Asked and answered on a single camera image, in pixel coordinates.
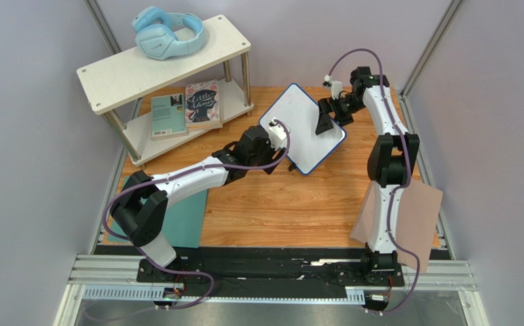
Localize dark floral Little Women book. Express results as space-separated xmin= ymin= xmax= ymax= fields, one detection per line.
xmin=185 ymin=79 xmax=223 ymax=132

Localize pink mat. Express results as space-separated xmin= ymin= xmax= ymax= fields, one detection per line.
xmin=350 ymin=179 xmax=443 ymax=272

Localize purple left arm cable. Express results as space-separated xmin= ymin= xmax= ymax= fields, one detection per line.
xmin=102 ymin=118 xmax=292 ymax=311

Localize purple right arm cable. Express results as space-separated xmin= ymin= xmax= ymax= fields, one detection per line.
xmin=324 ymin=48 xmax=422 ymax=316

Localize teal green mat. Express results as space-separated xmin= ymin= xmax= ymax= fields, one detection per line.
xmin=102 ymin=171 xmax=208 ymax=249

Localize grey slotted cable duct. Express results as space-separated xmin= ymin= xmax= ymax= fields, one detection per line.
xmin=82 ymin=285 xmax=366 ymax=305

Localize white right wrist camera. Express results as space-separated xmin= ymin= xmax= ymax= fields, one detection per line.
xmin=322 ymin=75 xmax=343 ymax=99

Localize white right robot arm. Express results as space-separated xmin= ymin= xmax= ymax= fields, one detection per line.
xmin=315 ymin=67 xmax=420 ymax=276

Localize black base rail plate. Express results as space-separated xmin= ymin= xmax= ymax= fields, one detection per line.
xmin=136 ymin=247 xmax=405 ymax=299

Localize blue framed whiteboard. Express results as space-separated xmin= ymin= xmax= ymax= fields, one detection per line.
xmin=259 ymin=83 xmax=347 ymax=175

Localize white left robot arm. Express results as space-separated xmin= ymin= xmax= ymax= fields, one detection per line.
xmin=104 ymin=120 xmax=291 ymax=268

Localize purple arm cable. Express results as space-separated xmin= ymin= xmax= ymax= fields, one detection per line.
xmin=324 ymin=48 xmax=422 ymax=316
xmin=102 ymin=118 xmax=292 ymax=311

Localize blue headphones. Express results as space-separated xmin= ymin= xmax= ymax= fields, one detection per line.
xmin=132 ymin=6 xmax=208 ymax=60

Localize teal paperback book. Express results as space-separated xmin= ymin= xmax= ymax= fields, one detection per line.
xmin=151 ymin=93 xmax=189 ymax=141

